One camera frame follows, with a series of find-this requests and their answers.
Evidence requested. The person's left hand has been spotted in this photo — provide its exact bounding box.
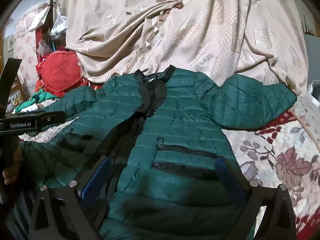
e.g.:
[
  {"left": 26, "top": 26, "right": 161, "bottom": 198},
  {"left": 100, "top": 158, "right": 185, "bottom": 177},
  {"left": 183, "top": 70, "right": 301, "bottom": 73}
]
[{"left": 2, "top": 144, "right": 23, "bottom": 186}]

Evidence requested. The green and white cloth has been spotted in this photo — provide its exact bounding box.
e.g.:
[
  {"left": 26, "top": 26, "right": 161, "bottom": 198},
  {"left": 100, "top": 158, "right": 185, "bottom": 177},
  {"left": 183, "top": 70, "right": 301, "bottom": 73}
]
[{"left": 14, "top": 90, "right": 63, "bottom": 113}]

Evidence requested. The black coat stand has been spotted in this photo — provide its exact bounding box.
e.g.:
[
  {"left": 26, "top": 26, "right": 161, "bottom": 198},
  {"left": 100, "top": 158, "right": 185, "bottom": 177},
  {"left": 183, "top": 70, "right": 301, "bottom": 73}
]
[{"left": 47, "top": 0, "right": 57, "bottom": 43}]

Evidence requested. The clear plastic bag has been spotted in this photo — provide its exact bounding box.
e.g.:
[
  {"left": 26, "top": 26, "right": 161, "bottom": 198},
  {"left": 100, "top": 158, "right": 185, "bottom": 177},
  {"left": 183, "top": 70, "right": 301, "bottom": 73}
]
[{"left": 49, "top": 6, "right": 68, "bottom": 35}]

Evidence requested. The white paper bag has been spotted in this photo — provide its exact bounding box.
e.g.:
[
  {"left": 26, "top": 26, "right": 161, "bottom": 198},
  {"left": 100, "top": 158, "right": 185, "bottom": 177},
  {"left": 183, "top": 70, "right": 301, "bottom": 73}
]
[{"left": 28, "top": 5, "right": 50, "bottom": 32}]

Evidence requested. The beige patterned drape cloth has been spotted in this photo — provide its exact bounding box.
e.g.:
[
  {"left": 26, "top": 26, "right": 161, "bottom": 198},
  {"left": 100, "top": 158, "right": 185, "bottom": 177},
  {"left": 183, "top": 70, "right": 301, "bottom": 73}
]
[{"left": 49, "top": 0, "right": 309, "bottom": 98}]

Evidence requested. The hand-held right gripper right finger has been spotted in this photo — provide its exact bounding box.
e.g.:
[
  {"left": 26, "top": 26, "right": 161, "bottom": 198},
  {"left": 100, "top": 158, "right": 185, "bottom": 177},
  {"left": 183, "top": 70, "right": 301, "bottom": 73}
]
[{"left": 216, "top": 155, "right": 298, "bottom": 240}]

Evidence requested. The green puffer jacket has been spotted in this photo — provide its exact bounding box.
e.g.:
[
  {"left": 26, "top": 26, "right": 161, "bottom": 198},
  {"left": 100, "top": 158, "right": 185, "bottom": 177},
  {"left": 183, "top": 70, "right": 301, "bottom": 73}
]
[{"left": 20, "top": 64, "right": 298, "bottom": 240}]

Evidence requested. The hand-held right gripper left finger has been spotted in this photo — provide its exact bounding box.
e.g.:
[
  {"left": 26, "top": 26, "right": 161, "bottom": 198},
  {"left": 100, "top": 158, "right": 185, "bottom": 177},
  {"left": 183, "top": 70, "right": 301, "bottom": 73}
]
[{"left": 30, "top": 155, "right": 113, "bottom": 240}]

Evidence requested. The grey appliance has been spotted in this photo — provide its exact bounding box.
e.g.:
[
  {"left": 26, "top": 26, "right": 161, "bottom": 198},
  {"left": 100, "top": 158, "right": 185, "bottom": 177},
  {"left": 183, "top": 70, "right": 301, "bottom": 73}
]
[{"left": 304, "top": 34, "right": 320, "bottom": 95}]

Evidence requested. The pink floral white cloth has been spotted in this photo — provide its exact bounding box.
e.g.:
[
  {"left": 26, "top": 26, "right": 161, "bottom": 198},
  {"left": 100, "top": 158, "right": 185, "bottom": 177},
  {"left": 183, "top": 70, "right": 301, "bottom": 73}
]
[{"left": 12, "top": 2, "right": 48, "bottom": 85}]

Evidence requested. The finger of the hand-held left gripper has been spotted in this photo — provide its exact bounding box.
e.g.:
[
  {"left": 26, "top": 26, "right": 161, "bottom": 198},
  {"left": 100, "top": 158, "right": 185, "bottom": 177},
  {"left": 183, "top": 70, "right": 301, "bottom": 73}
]
[{"left": 41, "top": 111, "right": 66, "bottom": 130}]

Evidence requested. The red knitted garment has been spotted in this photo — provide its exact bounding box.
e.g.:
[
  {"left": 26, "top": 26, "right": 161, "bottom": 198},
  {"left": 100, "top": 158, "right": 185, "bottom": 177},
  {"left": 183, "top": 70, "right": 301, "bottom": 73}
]
[{"left": 35, "top": 50, "right": 87, "bottom": 98}]

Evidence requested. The red white floral blanket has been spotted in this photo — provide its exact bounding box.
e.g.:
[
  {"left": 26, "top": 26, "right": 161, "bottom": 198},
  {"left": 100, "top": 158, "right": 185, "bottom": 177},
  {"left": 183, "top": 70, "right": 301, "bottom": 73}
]
[{"left": 7, "top": 92, "right": 320, "bottom": 240}]

